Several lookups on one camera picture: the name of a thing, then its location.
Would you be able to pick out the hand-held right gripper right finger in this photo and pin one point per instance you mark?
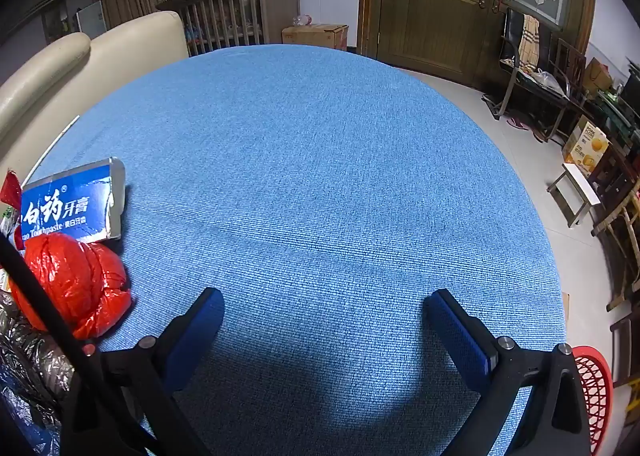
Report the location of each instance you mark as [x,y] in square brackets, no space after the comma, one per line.
[457,336]

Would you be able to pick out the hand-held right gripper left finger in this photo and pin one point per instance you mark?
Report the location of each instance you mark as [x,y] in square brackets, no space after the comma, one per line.
[200,328]

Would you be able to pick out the orange-red plastic bag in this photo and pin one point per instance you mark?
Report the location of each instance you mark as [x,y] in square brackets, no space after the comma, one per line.
[75,276]

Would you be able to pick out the red plastic basket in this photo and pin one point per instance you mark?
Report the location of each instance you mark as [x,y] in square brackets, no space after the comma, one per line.
[597,386]

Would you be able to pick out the small clear box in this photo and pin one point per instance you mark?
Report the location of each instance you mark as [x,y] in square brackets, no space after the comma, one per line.
[65,211]

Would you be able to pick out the dark red wrapper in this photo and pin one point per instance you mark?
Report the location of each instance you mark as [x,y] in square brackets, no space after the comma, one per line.
[10,193]

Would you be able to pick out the silver foil packet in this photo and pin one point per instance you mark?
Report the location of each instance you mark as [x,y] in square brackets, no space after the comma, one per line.
[25,336]

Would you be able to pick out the blue tablecloth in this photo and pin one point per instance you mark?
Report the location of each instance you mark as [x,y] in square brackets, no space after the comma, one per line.
[320,175]

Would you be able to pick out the small wooden stool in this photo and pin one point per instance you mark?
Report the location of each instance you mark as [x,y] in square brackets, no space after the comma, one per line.
[575,180]

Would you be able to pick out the dark blue plastic wrapper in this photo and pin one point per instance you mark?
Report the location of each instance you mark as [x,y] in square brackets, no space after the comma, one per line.
[20,406]

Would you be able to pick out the wooden chair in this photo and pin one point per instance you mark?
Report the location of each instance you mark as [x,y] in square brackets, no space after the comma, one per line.
[620,216]

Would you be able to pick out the yellow printed carton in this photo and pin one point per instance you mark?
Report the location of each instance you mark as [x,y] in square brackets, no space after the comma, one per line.
[587,145]

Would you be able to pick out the beige leather sofa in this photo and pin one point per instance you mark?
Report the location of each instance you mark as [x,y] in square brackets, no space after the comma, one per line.
[100,60]

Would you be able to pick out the black metal chair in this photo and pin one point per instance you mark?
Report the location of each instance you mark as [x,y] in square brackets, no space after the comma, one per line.
[515,35]

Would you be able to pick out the wooden cabinet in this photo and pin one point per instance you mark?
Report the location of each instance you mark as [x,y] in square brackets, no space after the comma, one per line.
[225,20]

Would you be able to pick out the cardboard box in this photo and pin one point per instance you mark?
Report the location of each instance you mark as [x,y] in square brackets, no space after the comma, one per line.
[315,35]

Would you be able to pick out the wooden double door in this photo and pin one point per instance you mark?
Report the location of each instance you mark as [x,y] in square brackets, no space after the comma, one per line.
[425,10]

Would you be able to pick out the white board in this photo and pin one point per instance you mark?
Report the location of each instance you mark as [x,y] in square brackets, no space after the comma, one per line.
[92,18]

